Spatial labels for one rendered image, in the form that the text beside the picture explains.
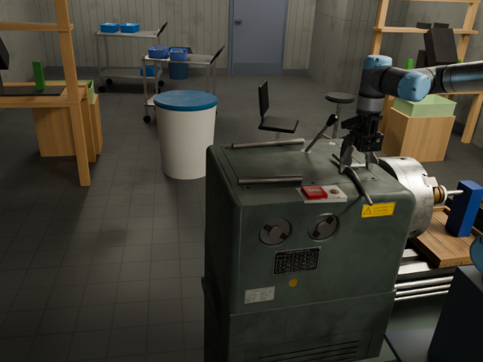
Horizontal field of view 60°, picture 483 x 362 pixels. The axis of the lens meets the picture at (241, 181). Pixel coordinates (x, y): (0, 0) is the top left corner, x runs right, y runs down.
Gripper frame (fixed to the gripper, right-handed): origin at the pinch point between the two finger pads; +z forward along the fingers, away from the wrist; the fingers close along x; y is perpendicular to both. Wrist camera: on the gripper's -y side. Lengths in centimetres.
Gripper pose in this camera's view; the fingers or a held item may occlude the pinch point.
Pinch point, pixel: (354, 168)
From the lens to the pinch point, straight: 138.6
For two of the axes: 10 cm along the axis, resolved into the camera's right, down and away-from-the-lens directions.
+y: 2.4, 4.4, -8.7
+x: 9.7, -0.7, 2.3
